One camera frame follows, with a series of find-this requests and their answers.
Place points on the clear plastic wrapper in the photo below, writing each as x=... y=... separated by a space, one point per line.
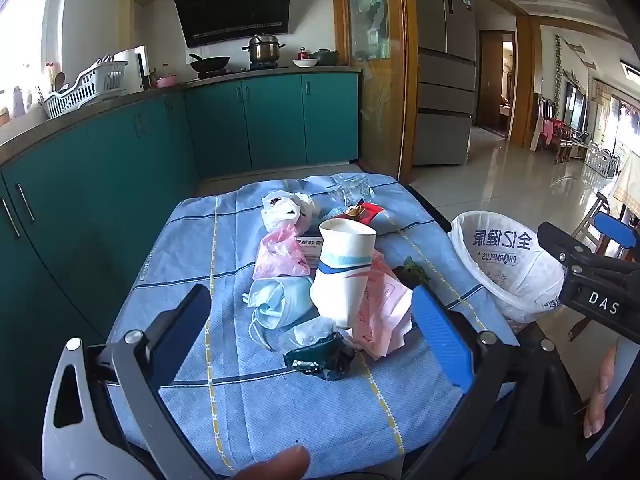
x=350 y=191

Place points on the teal base cabinets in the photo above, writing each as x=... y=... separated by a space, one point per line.
x=125 y=170

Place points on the small pale bottle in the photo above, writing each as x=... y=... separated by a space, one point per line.
x=18 y=100

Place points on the large pink plastic bag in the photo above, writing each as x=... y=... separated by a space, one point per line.
x=382 y=310

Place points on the dark green wrapper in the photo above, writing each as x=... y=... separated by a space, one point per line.
x=315 y=356

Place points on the white play fence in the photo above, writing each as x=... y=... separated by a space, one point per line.
x=602 y=160

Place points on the blue checked tablecloth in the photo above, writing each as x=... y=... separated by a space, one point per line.
x=280 y=410

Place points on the wooden doorway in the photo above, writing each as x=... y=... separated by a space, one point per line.
x=495 y=85

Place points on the small pink plastic bag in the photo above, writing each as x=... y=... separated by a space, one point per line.
x=277 y=257

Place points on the white plastic bag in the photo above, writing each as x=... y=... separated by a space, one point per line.
x=285 y=210

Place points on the grey refrigerator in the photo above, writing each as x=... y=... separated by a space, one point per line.
x=445 y=85

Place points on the crumpled clear plastic bag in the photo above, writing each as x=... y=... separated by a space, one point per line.
x=310 y=329

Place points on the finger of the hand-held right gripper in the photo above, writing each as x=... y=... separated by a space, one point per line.
x=560 y=245
x=616 y=231

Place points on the black wok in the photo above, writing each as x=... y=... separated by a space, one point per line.
x=210 y=62

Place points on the dark green pot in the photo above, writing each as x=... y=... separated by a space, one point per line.
x=325 y=57

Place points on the white bowl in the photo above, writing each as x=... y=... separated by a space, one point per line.
x=305 y=63

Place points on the blue face mask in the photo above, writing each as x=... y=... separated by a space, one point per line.
x=280 y=300

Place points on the person's left hand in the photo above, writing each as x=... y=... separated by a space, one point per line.
x=272 y=465

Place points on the black range hood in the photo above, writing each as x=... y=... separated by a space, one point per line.
x=235 y=5

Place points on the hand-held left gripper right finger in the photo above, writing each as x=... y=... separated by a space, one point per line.
x=440 y=340

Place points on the wooden framed glass door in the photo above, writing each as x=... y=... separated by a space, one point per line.
x=375 y=85

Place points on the hanging green vine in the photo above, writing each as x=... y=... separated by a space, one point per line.
x=558 y=70

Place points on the white printed trash bag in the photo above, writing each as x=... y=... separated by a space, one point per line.
x=500 y=280

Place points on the steel pot with lid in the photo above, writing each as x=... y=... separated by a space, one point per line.
x=263 y=50

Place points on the white blue medicine box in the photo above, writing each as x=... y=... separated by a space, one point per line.
x=307 y=247

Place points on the green leaf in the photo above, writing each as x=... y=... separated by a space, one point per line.
x=415 y=272

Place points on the white dish rack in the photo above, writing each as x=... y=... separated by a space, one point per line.
x=85 y=90

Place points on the pink pot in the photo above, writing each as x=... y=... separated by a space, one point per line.
x=166 y=81

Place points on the red snack packet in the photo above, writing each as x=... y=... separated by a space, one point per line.
x=367 y=212

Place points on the person's right hand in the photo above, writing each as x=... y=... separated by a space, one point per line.
x=600 y=390

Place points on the wooden chairs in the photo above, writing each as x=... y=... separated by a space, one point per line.
x=560 y=135

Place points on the black gas stove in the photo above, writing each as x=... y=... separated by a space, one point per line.
x=245 y=71

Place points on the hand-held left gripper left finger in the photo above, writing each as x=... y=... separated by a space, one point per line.
x=184 y=321

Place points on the white paper cup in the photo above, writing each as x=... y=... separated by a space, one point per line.
x=342 y=285

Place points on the white kitchen appliance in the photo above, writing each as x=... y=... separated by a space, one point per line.
x=131 y=67

